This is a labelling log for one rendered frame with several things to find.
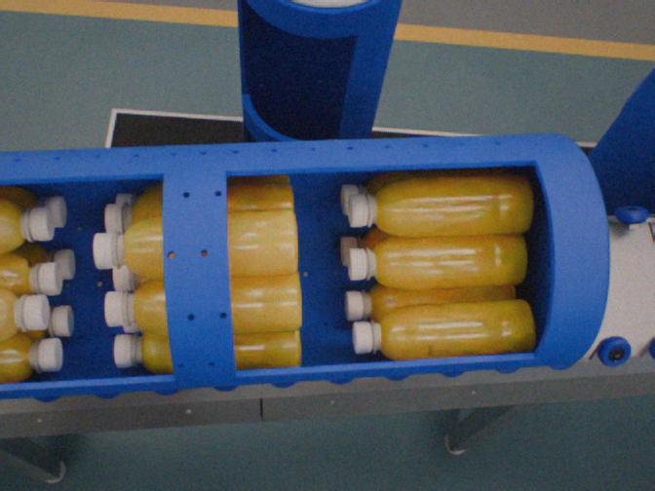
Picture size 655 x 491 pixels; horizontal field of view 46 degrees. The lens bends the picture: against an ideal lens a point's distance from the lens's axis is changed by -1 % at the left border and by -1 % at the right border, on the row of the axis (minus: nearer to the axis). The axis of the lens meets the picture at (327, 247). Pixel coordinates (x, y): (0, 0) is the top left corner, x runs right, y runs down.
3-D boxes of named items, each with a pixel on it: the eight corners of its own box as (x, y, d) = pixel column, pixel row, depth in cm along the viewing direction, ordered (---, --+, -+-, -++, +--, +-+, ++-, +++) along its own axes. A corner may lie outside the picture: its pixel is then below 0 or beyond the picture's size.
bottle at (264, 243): (296, 275, 89) (119, 284, 87) (292, 211, 90) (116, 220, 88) (299, 273, 82) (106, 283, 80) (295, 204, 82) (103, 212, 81)
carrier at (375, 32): (251, 140, 208) (241, 238, 196) (244, -133, 127) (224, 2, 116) (358, 150, 209) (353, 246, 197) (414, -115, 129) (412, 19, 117)
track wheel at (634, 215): (653, 223, 112) (654, 209, 112) (624, 224, 112) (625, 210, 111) (637, 216, 116) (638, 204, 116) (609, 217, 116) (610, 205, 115)
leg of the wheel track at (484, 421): (468, 453, 194) (553, 399, 136) (445, 455, 193) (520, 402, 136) (464, 431, 196) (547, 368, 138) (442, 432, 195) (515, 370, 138)
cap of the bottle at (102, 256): (117, 269, 86) (100, 270, 86) (116, 234, 86) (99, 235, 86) (110, 267, 82) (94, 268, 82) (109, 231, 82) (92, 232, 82)
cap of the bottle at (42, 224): (33, 200, 89) (50, 199, 90) (41, 225, 92) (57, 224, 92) (27, 222, 87) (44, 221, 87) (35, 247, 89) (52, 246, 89)
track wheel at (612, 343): (636, 341, 103) (630, 332, 105) (604, 343, 103) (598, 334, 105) (630, 368, 105) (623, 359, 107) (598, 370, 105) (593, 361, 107)
